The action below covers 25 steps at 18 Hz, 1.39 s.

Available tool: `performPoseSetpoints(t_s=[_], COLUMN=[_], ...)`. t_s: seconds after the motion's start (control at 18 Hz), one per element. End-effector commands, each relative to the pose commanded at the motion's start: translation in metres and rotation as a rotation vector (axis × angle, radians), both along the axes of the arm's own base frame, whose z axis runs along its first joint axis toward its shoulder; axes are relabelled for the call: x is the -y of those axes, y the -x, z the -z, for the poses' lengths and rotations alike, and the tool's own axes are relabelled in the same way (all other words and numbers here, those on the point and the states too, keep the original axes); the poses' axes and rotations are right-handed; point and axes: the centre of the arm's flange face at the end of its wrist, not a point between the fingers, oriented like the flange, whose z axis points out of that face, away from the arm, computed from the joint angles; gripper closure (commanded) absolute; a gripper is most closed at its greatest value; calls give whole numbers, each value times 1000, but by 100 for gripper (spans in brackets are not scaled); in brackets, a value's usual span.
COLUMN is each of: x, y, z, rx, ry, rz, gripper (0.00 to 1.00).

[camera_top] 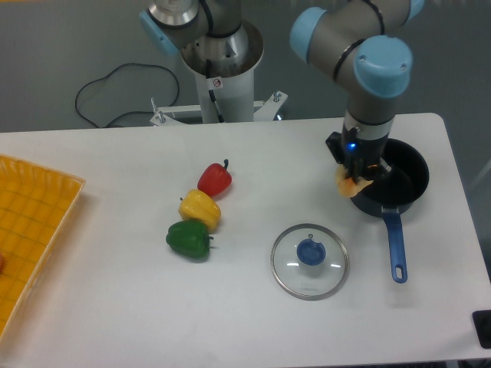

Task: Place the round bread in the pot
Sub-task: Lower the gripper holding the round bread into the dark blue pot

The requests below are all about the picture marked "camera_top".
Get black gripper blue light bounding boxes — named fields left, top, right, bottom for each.
left=325, top=129, right=392, bottom=184

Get round golden bread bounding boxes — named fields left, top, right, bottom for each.
left=334, top=164, right=374, bottom=198

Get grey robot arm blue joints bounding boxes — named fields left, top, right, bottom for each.
left=140, top=1, right=424, bottom=140

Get glass lid blue knob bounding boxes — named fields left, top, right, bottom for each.
left=270, top=223, right=349, bottom=301

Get red bell pepper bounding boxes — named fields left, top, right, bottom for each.
left=197, top=159, right=232, bottom=197

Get yellow bell pepper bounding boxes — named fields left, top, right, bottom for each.
left=178, top=189, right=222, bottom=233

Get green bell pepper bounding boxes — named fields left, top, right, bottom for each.
left=166, top=220, right=213, bottom=260

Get black device at table edge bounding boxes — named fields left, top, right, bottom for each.
left=472, top=310, right=491, bottom=350

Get yellow woven basket tray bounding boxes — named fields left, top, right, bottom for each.
left=1, top=154, right=85, bottom=340

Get dark blue pot with handle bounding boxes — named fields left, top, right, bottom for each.
left=351, top=139, right=430, bottom=284

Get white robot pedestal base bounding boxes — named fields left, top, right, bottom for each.
left=150, top=20, right=288, bottom=127

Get black cable on floor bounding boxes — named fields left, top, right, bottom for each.
left=74, top=63, right=180, bottom=129

